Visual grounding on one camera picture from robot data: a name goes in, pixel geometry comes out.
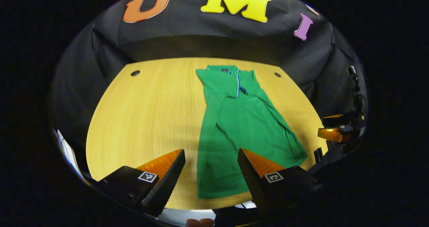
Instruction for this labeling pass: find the white panel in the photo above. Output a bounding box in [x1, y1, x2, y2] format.
[54, 129, 84, 180]

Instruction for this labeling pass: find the green T-shirt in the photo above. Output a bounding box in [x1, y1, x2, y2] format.
[195, 65, 309, 200]

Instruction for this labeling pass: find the black backdrop cloth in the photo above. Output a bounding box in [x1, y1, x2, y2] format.
[50, 0, 369, 154]

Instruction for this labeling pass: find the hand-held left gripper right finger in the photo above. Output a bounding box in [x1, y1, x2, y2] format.
[237, 148, 325, 221]

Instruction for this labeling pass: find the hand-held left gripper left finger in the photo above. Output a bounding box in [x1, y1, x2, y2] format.
[97, 149, 186, 218]

